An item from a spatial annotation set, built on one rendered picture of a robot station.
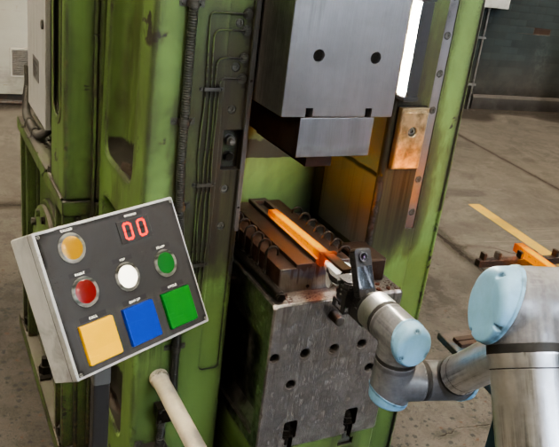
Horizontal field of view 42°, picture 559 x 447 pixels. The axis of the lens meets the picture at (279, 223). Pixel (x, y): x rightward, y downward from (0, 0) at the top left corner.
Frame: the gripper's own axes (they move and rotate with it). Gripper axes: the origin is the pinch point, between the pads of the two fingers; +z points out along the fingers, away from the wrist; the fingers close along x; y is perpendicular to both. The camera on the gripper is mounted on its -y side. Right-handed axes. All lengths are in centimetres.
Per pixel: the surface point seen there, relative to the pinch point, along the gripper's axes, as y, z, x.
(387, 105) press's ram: -38.6, 3.9, 10.1
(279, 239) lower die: 2.3, 18.2, -5.3
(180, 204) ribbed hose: -10.5, 15.0, -35.3
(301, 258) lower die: 2.1, 6.1, -5.2
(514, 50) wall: 33, 529, 559
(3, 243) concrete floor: 106, 240, -51
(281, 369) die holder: 28.2, -3.5, -11.3
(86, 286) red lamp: -9, -17, -64
